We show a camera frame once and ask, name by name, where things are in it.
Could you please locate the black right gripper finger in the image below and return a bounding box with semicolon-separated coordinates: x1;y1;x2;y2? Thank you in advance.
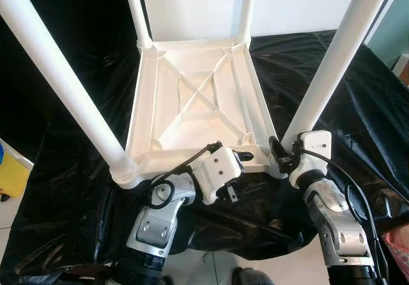
268;135;288;168

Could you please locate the white plastic table leg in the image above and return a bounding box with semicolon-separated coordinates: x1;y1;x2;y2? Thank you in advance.
0;0;138;187
121;0;154;49
236;0;258;46
281;0;396;151

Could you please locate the black plastic table cover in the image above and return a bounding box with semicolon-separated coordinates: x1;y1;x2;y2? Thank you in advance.
0;29;409;282

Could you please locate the grey right robot foot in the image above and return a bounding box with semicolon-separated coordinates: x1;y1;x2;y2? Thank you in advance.
230;267;272;285

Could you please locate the brown wooden cabinet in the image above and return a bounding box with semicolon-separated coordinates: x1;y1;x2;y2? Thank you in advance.
391;54;409;84

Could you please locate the black door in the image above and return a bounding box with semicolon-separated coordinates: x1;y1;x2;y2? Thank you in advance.
0;0;148;145

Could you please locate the yellow waste bin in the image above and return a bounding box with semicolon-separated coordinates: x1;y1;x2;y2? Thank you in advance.
0;141;29;199

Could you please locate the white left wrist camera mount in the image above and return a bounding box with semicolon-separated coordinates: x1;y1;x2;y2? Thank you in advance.
192;146;243;206

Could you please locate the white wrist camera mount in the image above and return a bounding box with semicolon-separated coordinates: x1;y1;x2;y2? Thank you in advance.
289;130;333;189
192;146;243;206

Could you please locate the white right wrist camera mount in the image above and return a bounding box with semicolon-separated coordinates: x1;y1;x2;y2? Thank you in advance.
289;130;333;189

